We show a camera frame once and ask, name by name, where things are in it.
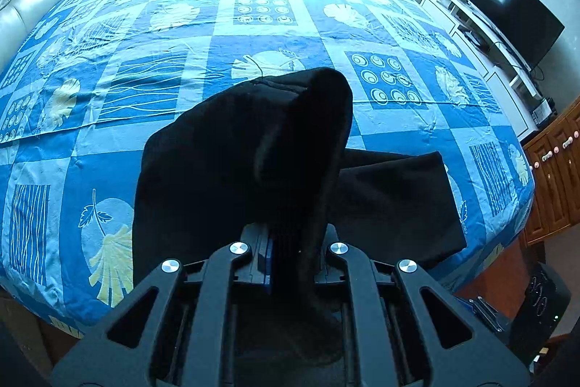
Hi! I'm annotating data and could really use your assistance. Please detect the orange bed base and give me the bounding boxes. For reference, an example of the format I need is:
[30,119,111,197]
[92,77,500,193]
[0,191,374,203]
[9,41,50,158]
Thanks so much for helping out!
[453,228,532,301]

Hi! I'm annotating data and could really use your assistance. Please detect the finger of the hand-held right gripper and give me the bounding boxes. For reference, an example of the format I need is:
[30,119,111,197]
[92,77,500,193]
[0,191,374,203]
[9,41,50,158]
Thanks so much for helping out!
[455,295,506,333]

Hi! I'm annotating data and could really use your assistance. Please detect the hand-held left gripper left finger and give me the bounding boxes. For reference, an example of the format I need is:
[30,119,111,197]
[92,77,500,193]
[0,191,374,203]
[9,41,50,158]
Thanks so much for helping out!
[51,224,277,387]

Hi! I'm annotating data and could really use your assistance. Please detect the brown wooden cabinet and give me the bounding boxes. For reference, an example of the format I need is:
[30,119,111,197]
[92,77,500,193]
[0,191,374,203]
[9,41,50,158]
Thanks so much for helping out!
[521,97,580,247]

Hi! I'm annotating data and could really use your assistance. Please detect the black flat television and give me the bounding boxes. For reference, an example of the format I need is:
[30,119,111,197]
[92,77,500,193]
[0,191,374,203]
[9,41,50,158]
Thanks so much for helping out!
[469,0,566,71]

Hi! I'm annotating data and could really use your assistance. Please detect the white television stand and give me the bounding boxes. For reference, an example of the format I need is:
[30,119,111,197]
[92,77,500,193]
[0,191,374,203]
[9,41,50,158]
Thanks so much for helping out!
[419,0,551,138]

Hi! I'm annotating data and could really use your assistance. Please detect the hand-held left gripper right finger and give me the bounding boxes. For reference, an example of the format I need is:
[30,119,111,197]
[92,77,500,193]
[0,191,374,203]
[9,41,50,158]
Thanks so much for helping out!
[312,224,531,387]

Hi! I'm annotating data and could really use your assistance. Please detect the blue patterned bed sheet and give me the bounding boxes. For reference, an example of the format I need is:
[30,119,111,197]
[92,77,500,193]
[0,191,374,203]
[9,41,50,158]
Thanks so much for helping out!
[0,0,535,335]

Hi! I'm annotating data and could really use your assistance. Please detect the black pants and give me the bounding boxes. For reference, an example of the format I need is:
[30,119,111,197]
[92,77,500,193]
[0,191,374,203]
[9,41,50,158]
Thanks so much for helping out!
[132,67,467,370]

